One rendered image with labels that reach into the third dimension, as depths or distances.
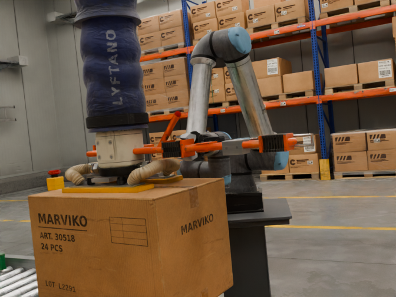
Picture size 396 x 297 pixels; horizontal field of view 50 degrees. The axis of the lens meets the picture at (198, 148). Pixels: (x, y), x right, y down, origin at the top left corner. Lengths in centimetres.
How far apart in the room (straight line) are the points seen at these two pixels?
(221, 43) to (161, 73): 807
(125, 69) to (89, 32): 17
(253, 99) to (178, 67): 776
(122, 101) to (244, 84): 64
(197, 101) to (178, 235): 70
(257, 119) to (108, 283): 101
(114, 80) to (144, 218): 50
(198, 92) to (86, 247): 80
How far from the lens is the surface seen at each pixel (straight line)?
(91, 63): 154
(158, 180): 157
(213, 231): 151
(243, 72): 190
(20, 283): 230
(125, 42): 154
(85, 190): 154
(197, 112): 183
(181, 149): 140
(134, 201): 130
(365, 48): 980
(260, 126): 202
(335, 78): 852
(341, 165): 848
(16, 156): 1292
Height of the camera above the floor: 119
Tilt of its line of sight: 2 degrees down
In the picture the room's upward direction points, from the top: 6 degrees counter-clockwise
